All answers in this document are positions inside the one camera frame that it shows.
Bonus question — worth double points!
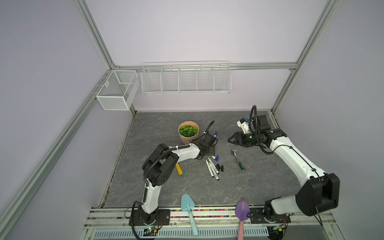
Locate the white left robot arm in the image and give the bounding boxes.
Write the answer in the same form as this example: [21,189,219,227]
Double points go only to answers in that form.
[130,121,218,225]

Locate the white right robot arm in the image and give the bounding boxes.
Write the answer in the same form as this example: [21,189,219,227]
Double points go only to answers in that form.
[228,115,340,223]

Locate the white marker on table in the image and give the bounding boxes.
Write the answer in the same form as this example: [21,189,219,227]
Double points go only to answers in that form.
[205,159,214,178]
[208,158,219,174]
[208,158,219,181]

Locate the beige faceted plant pot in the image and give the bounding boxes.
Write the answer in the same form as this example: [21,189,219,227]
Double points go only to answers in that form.
[178,121,200,145]

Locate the green artificial plant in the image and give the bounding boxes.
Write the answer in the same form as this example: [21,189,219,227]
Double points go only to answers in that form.
[179,125,199,138]

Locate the teal garden trowel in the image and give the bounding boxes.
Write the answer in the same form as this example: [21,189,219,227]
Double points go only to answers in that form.
[181,194,199,237]

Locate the purple garden trowel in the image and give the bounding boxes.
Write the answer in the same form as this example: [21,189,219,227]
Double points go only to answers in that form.
[235,198,250,240]

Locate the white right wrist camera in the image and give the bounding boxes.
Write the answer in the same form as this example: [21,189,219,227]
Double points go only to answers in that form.
[237,118,251,134]

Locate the teal fork yellow handle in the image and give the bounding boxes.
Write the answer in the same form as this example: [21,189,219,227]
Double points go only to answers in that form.
[176,164,184,176]

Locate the white wire wall shelf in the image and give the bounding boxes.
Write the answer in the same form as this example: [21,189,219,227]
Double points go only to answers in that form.
[141,61,232,94]

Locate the white mesh wall basket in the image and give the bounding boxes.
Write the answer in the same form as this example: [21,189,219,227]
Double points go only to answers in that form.
[97,70,140,111]

